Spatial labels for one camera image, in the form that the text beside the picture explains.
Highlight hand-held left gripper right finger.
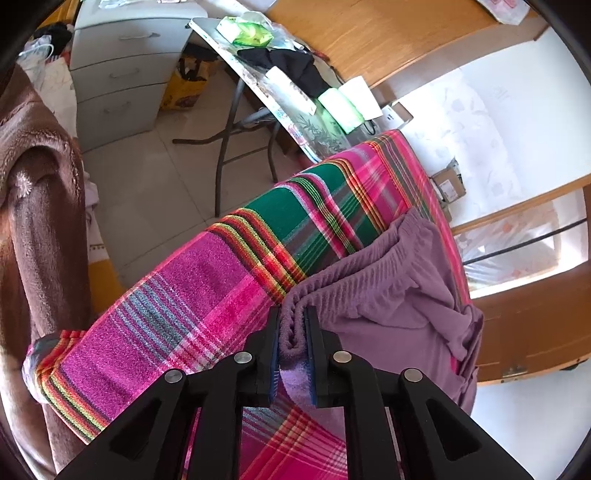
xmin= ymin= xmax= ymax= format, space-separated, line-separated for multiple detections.
xmin=304 ymin=305 xmax=550 ymax=480

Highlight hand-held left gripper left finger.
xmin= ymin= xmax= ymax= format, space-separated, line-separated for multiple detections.
xmin=55 ymin=305 xmax=282 ymax=480

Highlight purple pants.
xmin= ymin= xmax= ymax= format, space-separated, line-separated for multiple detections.
xmin=277 ymin=209 xmax=485 ymax=414

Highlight pink plaid blanket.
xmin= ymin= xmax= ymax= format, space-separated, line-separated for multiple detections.
xmin=23 ymin=129 xmax=472 ymax=480

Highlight yellow white cloth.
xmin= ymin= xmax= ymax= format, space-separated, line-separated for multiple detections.
xmin=83 ymin=180 xmax=125 ymax=310

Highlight wooden door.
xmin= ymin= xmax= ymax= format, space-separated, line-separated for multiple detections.
xmin=450 ymin=173 xmax=591 ymax=386

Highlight brown cardboard box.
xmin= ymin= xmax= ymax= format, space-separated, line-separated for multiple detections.
xmin=429 ymin=159 xmax=467 ymax=204

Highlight folding table with printed top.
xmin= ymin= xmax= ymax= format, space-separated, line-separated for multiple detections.
xmin=173 ymin=17 xmax=370 ymax=217

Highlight thin black pole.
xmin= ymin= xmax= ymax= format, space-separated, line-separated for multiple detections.
xmin=462 ymin=218 xmax=591 ymax=267

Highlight green white tissue pack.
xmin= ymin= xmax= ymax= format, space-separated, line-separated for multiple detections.
xmin=318 ymin=88 xmax=365 ymax=134

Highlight white carton box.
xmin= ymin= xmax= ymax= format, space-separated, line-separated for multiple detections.
xmin=381 ymin=102 xmax=414 ymax=130

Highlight long white box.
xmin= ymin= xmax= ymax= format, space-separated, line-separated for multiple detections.
xmin=264 ymin=66 xmax=318 ymax=116

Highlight brown fleece robe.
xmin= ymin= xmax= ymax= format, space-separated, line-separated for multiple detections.
xmin=0 ymin=65 xmax=93 ymax=480

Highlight yellow bag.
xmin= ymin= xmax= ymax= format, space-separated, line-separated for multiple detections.
xmin=159 ymin=53 xmax=218 ymax=112

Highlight black cloth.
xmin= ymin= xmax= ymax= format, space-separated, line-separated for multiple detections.
xmin=238 ymin=46 xmax=331 ymax=97

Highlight grey drawer cabinet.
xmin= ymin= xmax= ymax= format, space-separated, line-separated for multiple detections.
xmin=69 ymin=0 xmax=208 ymax=153

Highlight wooden wardrobe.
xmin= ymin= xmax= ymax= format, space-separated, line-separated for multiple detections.
xmin=263 ymin=0 xmax=550 ymax=88

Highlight white printed cloth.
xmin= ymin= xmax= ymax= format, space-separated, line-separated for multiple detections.
xmin=18 ymin=37 xmax=77 ymax=125

